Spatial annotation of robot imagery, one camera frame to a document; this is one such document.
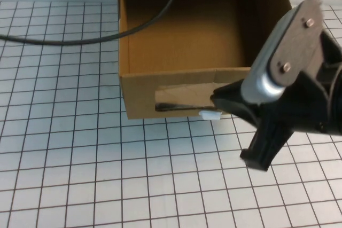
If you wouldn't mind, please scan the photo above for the silver wrist camera with plate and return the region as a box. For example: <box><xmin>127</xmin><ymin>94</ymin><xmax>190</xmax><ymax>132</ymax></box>
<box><xmin>241</xmin><ymin>0</ymin><xmax>325</xmax><ymax>105</ymax></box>

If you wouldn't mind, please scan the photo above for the cardboard drawer with taped window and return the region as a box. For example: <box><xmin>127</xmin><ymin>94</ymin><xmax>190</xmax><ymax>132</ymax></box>
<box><xmin>118</xmin><ymin>0</ymin><xmax>294</xmax><ymax>121</ymax></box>

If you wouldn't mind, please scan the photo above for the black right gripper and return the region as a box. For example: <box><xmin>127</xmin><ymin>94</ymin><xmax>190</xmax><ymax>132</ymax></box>
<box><xmin>239</xmin><ymin>29</ymin><xmax>342</xmax><ymax>172</ymax></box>

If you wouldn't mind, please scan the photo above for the thick black cable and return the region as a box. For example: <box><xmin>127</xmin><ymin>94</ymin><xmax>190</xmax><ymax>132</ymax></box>
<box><xmin>0</xmin><ymin>0</ymin><xmax>184</xmax><ymax>46</ymax></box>

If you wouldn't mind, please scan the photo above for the white plastic drawer handle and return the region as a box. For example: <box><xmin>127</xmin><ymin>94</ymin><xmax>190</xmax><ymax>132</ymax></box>
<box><xmin>199</xmin><ymin>109</ymin><xmax>222</xmax><ymax>121</ymax></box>

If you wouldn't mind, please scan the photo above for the white black-grid tablecloth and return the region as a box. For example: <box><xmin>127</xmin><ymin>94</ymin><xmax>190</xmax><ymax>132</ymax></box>
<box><xmin>0</xmin><ymin>0</ymin><xmax>342</xmax><ymax>228</ymax></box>

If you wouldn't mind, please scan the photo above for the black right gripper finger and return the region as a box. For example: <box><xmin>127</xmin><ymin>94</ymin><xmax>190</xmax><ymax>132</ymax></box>
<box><xmin>210</xmin><ymin>79</ymin><xmax>262</xmax><ymax>127</ymax></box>

